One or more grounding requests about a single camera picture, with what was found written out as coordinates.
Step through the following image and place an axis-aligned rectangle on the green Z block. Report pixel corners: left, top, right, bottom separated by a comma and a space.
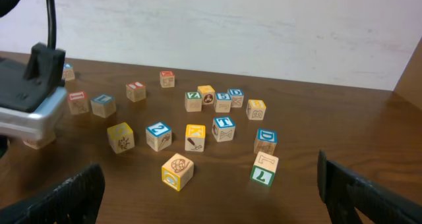
185, 92, 202, 112

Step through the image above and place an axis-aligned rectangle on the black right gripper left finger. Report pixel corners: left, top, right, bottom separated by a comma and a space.
1, 163, 105, 223

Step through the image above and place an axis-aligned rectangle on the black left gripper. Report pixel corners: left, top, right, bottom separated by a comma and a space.
1, 43, 65, 112

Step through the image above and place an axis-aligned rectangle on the red i block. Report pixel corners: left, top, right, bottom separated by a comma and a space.
126, 82, 146, 102
67, 91, 90, 115

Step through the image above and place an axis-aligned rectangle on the blue T block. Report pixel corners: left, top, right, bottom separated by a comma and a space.
212, 116, 235, 142

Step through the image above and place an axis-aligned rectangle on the blue D block upper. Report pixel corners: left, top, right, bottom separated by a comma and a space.
227, 88, 245, 108

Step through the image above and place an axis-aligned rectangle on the yellow block upper right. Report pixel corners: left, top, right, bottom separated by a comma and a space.
197, 85, 215, 105

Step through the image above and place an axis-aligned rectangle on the red I block upper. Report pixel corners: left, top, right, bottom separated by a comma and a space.
126, 82, 146, 102

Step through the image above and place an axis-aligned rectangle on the blue L block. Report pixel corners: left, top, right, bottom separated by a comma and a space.
90, 94, 116, 118

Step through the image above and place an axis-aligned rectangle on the blue 5 block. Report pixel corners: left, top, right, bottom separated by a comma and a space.
214, 92, 232, 113

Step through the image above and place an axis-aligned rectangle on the yellow hammer picture block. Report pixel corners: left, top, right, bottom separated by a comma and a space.
185, 125, 206, 152

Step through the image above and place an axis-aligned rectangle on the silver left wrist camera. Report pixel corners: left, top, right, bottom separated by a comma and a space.
1, 87, 67, 140

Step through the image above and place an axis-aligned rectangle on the green 7 block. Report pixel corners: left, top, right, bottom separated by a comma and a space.
250, 152, 279, 187

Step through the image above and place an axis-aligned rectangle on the blue D block right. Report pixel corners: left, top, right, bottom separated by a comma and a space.
253, 128, 278, 155

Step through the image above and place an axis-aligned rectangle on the yellow snail picture block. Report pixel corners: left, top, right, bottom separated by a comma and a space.
161, 154, 195, 191

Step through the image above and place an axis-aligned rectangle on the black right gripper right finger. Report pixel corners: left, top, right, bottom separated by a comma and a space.
317, 150, 421, 224

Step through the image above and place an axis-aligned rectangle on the red I block left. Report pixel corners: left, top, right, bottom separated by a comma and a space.
67, 91, 90, 115

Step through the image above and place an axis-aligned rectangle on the blue X block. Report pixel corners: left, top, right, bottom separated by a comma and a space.
62, 63, 75, 81

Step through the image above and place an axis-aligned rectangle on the blue d block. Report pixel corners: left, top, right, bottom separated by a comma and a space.
253, 128, 278, 155
227, 88, 245, 108

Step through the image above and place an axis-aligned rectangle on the blue 2 block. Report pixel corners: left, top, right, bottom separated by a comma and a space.
146, 122, 172, 152

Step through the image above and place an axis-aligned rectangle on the yellow block near centre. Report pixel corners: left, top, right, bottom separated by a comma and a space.
22, 132, 56, 150

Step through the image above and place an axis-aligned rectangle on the red block top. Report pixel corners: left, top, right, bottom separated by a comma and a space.
160, 70, 175, 88

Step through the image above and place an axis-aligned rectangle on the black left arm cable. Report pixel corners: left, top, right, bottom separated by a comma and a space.
45, 0, 57, 50

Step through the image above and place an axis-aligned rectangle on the yellow 8 block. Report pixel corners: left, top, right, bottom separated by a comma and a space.
246, 99, 266, 121

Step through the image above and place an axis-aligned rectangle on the yellow S block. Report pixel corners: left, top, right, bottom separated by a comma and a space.
107, 123, 135, 154

